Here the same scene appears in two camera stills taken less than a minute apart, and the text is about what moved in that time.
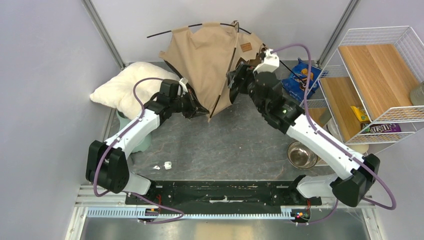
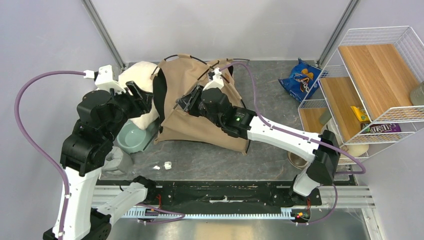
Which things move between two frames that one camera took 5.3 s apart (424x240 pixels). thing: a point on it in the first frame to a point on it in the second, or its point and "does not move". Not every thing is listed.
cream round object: (359, 148) does not move
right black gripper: (236, 81) to (187, 103)
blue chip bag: (297, 83) does not move
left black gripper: (193, 106) to (139, 100)
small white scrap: (168, 165) does not move
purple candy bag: (382, 127) does not move
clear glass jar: (417, 94) does not move
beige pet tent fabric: (205, 60) to (182, 73)
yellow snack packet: (360, 113) does not move
